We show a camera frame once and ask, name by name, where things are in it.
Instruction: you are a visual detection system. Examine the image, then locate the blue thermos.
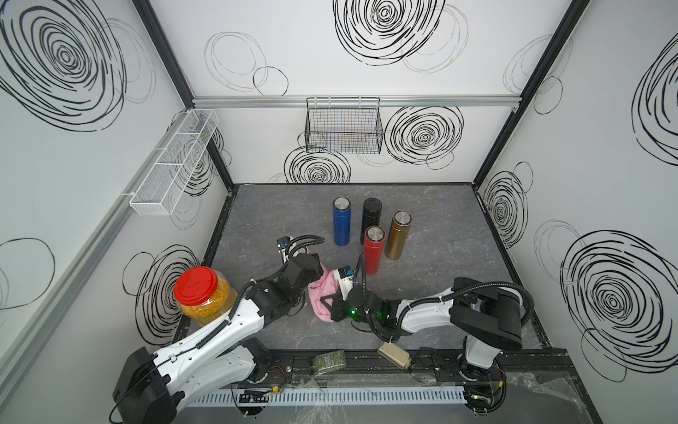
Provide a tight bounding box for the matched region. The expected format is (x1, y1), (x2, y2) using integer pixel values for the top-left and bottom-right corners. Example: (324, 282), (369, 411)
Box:
(332, 197), (351, 247)

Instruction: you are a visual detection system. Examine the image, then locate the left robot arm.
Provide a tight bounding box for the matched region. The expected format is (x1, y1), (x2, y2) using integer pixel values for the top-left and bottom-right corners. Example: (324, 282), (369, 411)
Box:
(112, 234), (324, 423)

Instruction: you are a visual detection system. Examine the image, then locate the black thermos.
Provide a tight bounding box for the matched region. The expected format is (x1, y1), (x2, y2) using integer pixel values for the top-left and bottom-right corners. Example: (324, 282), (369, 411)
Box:
(360, 197), (382, 244)

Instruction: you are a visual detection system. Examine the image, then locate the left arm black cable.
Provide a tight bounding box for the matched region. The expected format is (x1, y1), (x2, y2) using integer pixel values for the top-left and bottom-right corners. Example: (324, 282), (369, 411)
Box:
(285, 234), (326, 261)

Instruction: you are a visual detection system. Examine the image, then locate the red thermos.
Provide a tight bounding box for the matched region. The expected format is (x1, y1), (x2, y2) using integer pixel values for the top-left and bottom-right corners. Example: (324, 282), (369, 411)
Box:
(364, 225), (386, 275)

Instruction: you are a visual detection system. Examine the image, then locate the beige sponge block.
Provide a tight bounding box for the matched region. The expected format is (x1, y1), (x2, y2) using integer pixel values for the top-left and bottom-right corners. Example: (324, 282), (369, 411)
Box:
(377, 342), (411, 370)

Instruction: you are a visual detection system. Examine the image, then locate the red lid snack jar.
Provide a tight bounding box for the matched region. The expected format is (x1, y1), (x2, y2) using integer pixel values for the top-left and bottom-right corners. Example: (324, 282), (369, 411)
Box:
(173, 266), (238, 327)

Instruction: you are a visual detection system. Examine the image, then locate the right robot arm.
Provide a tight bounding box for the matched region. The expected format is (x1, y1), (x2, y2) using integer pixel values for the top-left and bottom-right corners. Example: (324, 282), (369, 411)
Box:
(320, 269), (534, 381)

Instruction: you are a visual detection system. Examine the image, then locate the white cable duct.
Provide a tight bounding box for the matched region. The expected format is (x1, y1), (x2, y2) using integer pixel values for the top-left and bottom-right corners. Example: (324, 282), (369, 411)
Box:
(190, 386), (467, 407)

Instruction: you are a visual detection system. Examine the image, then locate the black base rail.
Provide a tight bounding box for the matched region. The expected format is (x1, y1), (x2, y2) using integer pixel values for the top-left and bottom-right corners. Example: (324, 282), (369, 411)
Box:
(246, 347), (581, 388)

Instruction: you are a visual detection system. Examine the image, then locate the gold thermos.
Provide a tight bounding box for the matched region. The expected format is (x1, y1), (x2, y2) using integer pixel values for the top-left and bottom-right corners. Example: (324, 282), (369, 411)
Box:
(385, 210), (412, 260)

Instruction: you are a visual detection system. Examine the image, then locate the black wire basket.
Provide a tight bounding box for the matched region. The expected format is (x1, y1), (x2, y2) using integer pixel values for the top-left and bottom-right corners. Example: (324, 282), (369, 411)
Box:
(304, 96), (384, 155)

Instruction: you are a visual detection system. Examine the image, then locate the white wire shelf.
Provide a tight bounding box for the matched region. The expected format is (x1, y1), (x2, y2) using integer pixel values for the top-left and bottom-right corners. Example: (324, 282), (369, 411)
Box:
(129, 109), (219, 217)

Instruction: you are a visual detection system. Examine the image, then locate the green scouring pad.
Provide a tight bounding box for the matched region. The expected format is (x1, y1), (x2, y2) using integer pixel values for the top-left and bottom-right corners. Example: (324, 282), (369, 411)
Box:
(312, 350), (347, 375)

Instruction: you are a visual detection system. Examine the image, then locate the pink microfiber cloth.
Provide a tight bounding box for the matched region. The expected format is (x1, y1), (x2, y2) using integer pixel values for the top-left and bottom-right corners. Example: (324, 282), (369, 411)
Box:
(307, 264), (339, 323)

